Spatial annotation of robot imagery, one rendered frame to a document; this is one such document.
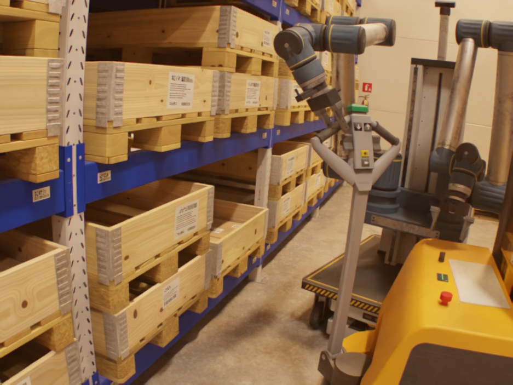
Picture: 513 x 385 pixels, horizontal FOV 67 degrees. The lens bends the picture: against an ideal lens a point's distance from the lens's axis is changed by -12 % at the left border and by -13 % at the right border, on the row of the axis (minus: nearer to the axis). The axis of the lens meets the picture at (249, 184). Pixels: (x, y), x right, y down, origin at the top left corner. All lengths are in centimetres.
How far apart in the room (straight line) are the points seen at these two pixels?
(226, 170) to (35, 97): 235
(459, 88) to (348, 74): 62
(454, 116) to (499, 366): 128
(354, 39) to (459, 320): 100
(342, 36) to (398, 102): 544
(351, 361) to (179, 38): 176
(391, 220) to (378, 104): 456
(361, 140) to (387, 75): 545
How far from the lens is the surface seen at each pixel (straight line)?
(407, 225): 258
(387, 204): 267
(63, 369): 154
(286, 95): 315
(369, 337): 211
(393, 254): 303
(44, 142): 123
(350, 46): 161
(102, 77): 146
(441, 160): 213
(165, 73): 170
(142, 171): 173
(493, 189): 246
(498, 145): 240
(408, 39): 707
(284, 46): 151
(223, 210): 317
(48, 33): 124
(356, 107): 162
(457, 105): 221
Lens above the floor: 147
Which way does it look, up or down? 13 degrees down
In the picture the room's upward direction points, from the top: 4 degrees clockwise
